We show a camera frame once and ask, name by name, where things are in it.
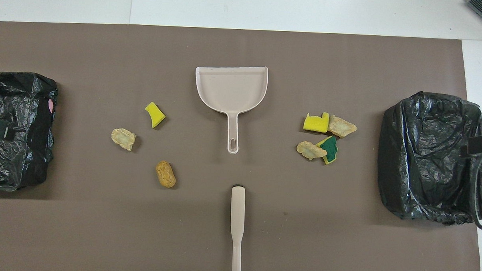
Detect pale beige foam chunk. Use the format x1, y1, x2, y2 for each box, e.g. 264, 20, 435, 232
111, 128, 137, 152

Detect jagged green topped sponge piece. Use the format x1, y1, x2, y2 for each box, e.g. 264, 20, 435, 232
315, 135, 339, 165

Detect curved yellow green sponge wedge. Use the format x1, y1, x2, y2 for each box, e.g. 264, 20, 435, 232
144, 102, 167, 129

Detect notched yellow sponge piece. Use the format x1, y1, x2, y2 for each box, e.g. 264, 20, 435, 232
303, 111, 330, 134

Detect elongated tan foam chunk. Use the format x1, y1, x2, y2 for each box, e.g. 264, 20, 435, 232
296, 140, 328, 162

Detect brown oval foam chunk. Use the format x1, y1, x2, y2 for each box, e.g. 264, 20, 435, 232
155, 160, 177, 188

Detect beige plastic dustpan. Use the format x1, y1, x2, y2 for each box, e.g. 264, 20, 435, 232
193, 64, 269, 156

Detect beige hand brush black bristles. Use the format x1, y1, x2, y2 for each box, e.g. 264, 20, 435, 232
228, 184, 246, 271

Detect black bagged bin pink spot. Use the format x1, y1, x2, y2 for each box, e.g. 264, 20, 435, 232
0, 71, 60, 193

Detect brown table mat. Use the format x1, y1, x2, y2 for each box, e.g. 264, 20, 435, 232
0, 20, 482, 271

